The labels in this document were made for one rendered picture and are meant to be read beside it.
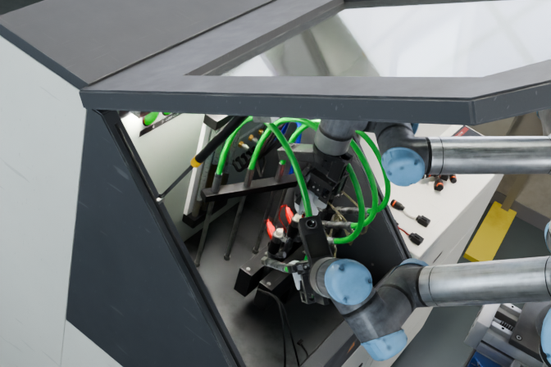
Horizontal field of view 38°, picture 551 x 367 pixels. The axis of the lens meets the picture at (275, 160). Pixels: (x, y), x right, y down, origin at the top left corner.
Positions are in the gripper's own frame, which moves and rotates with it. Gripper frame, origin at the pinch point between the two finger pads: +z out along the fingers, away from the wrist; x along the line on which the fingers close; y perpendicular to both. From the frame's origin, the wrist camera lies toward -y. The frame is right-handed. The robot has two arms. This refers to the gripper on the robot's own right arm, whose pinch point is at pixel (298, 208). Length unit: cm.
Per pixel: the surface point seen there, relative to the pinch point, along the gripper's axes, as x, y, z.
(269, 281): -2.7, 0.0, 23.1
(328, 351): -7.1, 21.6, 26.0
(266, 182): 13.4, -16.2, 11.1
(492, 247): 179, 25, 118
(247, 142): 24.0, -30.5, 12.8
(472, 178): 80, 19, 23
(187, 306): -34.8, -2.0, 8.0
